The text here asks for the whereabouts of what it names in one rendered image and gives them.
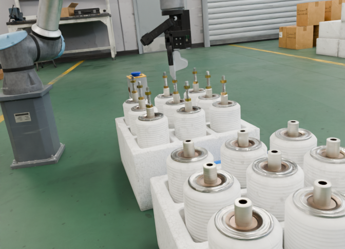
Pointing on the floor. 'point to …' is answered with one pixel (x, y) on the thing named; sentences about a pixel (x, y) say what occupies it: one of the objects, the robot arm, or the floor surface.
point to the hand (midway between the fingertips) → (172, 75)
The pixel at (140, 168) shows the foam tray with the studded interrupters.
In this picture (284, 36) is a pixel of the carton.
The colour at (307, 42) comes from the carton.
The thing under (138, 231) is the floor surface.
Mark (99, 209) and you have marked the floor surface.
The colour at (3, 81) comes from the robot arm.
